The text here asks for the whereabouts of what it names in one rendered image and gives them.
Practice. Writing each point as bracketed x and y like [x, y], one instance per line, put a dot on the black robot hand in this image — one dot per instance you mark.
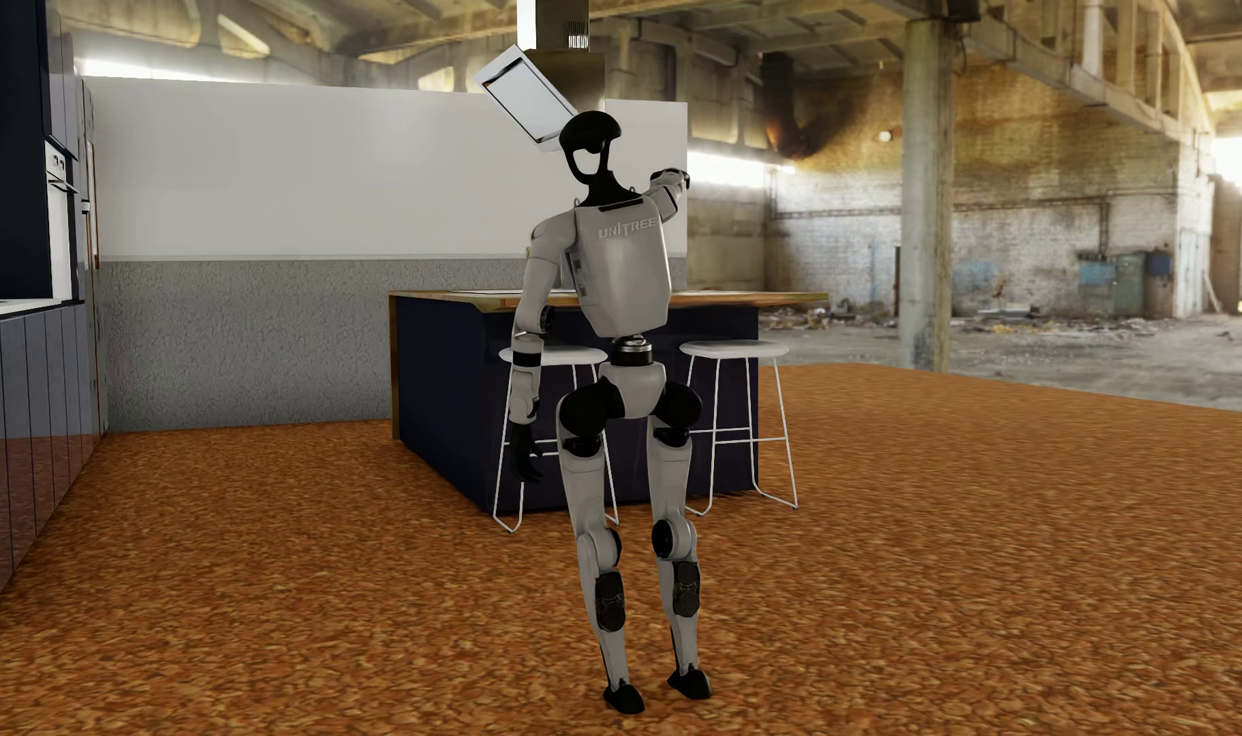
[524, 452]
[672, 178]

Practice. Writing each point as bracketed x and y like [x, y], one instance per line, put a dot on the grey left robot leg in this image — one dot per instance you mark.
[590, 491]

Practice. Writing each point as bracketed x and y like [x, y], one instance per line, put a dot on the grey robot leg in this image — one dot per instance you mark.
[674, 480]
[590, 491]

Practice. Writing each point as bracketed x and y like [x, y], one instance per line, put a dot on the dark blue kitchen island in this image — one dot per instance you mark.
[457, 388]

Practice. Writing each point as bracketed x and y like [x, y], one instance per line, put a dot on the black robot head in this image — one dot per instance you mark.
[590, 131]

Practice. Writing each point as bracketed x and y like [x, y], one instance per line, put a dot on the grey robot torso with lettering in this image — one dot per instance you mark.
[621, 271]

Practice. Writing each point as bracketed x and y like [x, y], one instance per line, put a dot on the grey right robot leg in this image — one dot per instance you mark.
[674, 480]

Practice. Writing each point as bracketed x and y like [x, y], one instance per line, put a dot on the steel range hood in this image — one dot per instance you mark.
[539, 92]

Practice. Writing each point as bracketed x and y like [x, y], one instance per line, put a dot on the concrete pillar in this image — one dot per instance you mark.
[926, 194]

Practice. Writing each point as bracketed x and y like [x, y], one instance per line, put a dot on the blue metal box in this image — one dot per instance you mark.
[1097, 273]

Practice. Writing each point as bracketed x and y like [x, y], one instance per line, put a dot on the dark blue base cabinets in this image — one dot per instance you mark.
[18, 429]

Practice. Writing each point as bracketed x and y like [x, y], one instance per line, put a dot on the dark blue tall cabinet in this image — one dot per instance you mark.
[7, 153]

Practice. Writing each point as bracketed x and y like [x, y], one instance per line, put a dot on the built-in wall oven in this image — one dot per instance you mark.
[59, 220]

